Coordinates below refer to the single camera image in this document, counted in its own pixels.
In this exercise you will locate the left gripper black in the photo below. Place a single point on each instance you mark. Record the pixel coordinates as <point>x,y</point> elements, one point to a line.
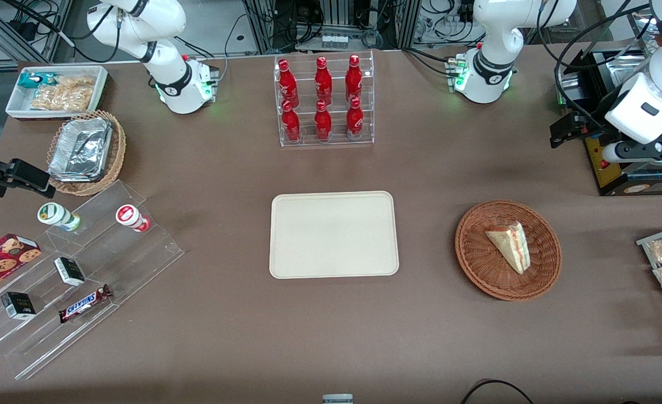
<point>590,123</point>

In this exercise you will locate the triangular sandwich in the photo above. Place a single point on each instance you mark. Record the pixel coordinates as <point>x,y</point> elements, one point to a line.
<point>510,244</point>

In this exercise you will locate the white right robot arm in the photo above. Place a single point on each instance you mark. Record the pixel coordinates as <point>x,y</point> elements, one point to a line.
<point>170,73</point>

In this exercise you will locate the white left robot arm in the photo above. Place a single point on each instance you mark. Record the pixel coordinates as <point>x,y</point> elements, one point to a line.
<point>485,67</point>

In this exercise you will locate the oval wicker basket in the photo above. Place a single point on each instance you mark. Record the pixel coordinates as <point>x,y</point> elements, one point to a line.
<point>118,151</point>

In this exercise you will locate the round brown wicker basket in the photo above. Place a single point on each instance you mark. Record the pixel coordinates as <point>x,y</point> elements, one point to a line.
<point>479,255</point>

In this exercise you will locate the beige rectangular serving tray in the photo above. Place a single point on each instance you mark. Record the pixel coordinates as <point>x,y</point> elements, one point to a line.
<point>333,235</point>

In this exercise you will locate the green lid yogurt cup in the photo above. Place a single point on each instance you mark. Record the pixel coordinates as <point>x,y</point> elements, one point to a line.
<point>55,215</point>

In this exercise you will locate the stacked aluminium foil containers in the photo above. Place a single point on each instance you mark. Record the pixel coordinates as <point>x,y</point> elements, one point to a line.
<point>81,148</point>

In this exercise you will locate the black hot food display case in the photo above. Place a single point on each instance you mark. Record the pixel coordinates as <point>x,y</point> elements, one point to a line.
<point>611,168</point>

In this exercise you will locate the white rectangular snack bin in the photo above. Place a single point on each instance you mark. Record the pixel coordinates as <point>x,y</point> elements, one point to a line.
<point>19,104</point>

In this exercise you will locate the red cookie box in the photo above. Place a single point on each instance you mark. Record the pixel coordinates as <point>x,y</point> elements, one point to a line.
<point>2,261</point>

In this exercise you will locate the clear bag of chips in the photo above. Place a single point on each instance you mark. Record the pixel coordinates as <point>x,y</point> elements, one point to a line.
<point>67,94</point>

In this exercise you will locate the green snack packet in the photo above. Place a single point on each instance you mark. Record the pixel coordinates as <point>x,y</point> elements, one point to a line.
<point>36,79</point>

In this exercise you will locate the small black white box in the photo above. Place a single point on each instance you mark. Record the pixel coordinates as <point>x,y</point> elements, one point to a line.
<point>18,306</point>
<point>69,271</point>

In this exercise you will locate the red lid yogurt cup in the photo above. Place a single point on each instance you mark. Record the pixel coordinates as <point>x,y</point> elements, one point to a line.
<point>128,216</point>

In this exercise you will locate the Snickers chocolate bar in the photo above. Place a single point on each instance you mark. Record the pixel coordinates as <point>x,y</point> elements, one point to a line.
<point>83,303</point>

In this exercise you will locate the clear acrylic stepped display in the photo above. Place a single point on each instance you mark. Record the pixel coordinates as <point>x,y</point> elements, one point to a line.
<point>140,264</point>

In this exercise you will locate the red cola bottle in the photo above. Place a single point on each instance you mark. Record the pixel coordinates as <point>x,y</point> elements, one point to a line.
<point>323,123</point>
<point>291,124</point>
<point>355,120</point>
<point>288,84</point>
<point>323,81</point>
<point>354,78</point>

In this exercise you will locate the clear acrylic bottle rack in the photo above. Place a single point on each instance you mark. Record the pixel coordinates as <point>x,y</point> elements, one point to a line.
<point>336,95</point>

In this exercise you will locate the white power strip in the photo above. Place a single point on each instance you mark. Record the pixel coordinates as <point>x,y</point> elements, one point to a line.
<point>334,41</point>

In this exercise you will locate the small grey device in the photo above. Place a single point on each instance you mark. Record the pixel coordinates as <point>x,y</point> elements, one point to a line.
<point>337,399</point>

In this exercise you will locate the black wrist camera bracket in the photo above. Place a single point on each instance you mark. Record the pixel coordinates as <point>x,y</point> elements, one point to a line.
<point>645,149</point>

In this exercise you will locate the aluminium frame rack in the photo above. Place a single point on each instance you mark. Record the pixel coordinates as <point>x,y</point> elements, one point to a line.
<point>336,17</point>

